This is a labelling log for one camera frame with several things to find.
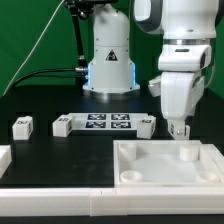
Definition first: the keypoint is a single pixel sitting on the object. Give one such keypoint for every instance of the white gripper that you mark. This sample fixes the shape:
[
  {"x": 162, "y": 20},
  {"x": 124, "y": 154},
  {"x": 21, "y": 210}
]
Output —
[{"x": 180, "y": 92}]

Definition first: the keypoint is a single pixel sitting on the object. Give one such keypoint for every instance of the white square tabletop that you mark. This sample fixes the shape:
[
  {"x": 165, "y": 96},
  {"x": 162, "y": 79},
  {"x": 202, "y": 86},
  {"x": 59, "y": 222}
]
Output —
[{"x": 163, "y": 163}]

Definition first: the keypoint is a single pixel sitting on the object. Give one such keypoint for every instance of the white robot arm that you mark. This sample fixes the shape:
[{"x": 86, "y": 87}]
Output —
[{"x": 188, "y": 28}]

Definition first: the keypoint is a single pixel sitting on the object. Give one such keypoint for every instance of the white left fence piece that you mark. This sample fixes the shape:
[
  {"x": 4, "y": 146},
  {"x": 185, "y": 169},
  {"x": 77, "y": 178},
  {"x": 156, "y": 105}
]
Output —
[{"x": 5, "y": 158}]

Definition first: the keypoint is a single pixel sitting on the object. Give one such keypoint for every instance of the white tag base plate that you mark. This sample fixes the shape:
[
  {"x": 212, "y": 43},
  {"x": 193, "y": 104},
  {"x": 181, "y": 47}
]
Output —
[{"x": 107, "y": 121}]

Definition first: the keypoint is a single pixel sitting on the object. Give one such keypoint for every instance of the white front fence wall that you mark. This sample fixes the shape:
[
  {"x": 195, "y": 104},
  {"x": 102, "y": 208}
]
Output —
[{"x": 109, "y": 202}]

